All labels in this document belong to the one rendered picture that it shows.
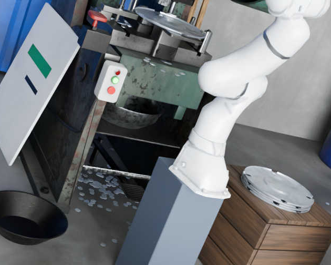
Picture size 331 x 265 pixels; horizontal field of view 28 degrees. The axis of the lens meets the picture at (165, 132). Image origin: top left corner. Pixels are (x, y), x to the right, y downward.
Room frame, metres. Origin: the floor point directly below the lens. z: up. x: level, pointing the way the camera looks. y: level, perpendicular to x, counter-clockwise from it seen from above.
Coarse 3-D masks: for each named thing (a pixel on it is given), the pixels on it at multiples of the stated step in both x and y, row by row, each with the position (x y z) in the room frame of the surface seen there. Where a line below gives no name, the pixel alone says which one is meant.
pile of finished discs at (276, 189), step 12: (252, 168) 2.48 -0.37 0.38; (264, 168) 2.53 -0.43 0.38; (252, 180) 2.35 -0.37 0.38; (264, 180) 2.39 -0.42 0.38; (276, 180) 2.44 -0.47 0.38; (288, 180) 2.51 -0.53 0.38; (252, 192) 2.29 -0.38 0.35; (264, 192) 2.27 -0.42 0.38; (276, 192) 2.32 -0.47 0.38; (288, 192) 2.36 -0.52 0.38; (300, 192) 2.43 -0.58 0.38; (276, 204) 2.26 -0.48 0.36; (288, 204) 2.26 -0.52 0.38; (300, 204) 2.31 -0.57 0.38; (312, 204) 2.34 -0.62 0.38
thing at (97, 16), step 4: (88, 12) 2.28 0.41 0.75; (92, 12) 2.27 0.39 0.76; (96, 12) 2.29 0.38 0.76; (92, 16) 2.24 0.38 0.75; (96, 16) 2.24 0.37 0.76; (100, 16) 2.26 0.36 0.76; (104, 16) 2.28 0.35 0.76; (96, 20) 2.27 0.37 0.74; (100, 20) 2.25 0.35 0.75; (104, 20) 2.26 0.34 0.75; (92, 24) 2.27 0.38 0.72; (96, 24) 2.27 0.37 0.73
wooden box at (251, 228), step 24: (240, 168) 2.51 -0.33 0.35; (240, 192) 2.27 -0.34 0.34; (216, 216) 2.32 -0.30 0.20; (240, 216) 2.23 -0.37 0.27; (264, 216) 2.15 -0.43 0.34; (288, 216) 2.22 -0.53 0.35; (312, 216) 2.31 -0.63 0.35; (216, 240) 2.28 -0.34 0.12; (240, 240) 2.19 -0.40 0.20; (264, 240) 2.14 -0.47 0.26; (288, 240) 2.21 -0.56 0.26; (312, 240) 2.29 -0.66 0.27; (216, 264) 2.24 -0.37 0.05; (240, 264) 2.15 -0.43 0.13; (264, 264) 2.18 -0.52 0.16; (288, 264) 2.25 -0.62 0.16; (312, 264) 2.33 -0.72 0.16
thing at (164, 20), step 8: (136, 8) 2.54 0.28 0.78; (144, 8) 2.61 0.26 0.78; (144, 16) 2.46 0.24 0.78; (152, 16) 2.52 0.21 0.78; (160, 16) 2.55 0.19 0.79; (168, 16) 2.66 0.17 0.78; (160, 24) 2.43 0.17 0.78; (168, 24) 2.47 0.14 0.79; (176, 24) 2.52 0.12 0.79; (184, 24) 2.63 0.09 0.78; (176, 32) 2.39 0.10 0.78; (184, 32) 2.47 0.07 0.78; (192, 32) 2.53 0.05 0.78; (200, 32) 2.60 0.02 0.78
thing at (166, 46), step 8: (152, 32) 2.52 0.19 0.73; (160, 32) 2.47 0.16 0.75; (168, 32) 2.37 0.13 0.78; (160, 40) 2.47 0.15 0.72; (168, 40) 2.49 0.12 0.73; (176, 40) 2.50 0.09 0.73; (184, 40) 2.38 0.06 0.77; (192, 40) 2.40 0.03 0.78; (200, 40) 2.44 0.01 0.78; (152, 48) 2.48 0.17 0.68; (160, 48) 2.48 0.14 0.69; (168, 48) 2.49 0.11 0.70; (176, 48) 2.51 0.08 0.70; (160, 56) 2.48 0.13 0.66; (168, 56) 2.50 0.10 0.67
